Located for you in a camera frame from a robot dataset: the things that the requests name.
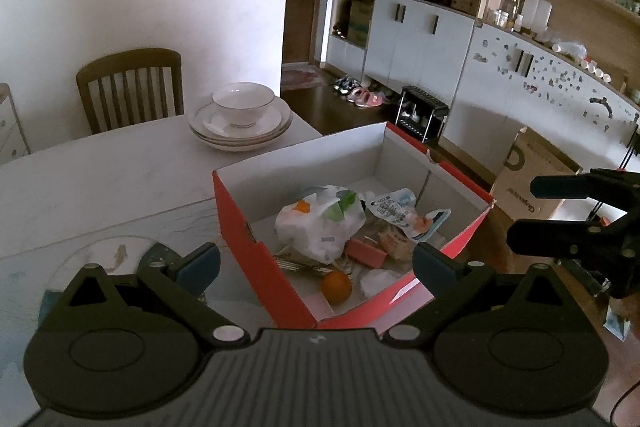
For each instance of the white wall cabinet unit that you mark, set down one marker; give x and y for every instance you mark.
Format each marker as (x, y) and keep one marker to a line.
(420, 52)

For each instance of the dark blue shoe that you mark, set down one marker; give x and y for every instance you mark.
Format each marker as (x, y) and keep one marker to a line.
(345, 85)

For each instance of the clear plastic snack bag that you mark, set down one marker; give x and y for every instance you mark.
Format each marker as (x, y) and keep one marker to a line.
(395, 247)

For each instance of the white plate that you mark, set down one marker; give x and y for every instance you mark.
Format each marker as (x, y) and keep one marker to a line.
(240, 146)

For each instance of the blue white packet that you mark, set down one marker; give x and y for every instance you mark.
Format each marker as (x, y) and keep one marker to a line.
(616, 322)

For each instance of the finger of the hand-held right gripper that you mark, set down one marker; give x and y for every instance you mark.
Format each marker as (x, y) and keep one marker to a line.
(560, 187)
(545, 237)

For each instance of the red cardboard box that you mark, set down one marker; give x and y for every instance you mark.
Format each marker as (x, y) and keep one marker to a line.
(250, 257)

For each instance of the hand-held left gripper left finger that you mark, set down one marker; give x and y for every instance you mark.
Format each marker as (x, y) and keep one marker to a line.
(197, 267)

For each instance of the white marble desktop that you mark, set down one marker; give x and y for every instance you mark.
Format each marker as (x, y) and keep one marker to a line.
(100, 177)

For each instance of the brown printed cardboard box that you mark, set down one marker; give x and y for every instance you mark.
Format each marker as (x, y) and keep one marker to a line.
(520, 187)

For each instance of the white ceramic bowl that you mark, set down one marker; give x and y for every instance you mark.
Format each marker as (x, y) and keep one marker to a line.
(242, 99)

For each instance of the white side cabinet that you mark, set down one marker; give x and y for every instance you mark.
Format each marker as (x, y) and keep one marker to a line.
(12, 127)

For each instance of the wooden slat-back chair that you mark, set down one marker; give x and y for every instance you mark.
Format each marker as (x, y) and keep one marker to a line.
(130, 59)

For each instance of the pink slipper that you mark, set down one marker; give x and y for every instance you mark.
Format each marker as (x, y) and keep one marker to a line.
(380, 100)
(359, 97)

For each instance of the white green tissue pack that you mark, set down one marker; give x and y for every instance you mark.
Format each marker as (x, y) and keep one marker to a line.
(315, 232)

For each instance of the pink binder clip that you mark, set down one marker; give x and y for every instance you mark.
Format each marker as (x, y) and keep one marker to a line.
(365, 253)

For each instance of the white translucent container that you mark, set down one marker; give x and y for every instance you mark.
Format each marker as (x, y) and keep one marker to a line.
(536, 14)

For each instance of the green carton box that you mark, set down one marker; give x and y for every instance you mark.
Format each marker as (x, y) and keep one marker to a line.
(360, 22)

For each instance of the white bowl and plates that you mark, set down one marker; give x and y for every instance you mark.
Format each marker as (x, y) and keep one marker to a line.
(207, 123)

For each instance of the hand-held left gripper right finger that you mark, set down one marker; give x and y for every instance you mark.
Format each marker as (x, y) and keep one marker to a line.
(432, 267)

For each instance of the white orange-print pouch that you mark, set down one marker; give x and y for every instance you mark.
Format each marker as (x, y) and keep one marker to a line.
(395, 212)

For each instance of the orange fruit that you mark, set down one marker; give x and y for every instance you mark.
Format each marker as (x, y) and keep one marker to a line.
(336, 287)

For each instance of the black shoe rack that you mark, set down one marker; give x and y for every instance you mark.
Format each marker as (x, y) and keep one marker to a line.
(425, 97)

